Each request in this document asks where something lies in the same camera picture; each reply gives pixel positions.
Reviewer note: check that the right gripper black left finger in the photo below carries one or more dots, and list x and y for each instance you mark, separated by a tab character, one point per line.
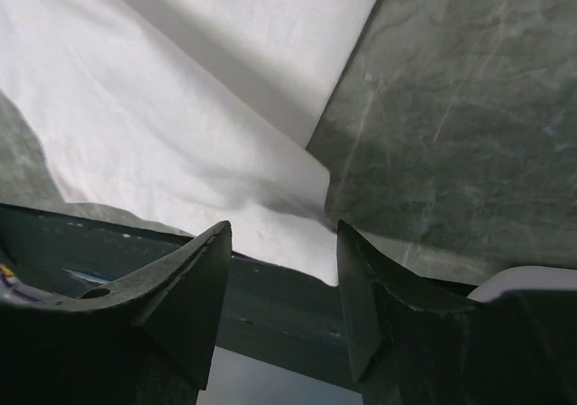
147	338

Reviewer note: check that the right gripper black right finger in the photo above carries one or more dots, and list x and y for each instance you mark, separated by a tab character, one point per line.
411	341

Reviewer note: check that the white t-shirt red print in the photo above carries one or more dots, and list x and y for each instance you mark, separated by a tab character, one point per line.
188	112

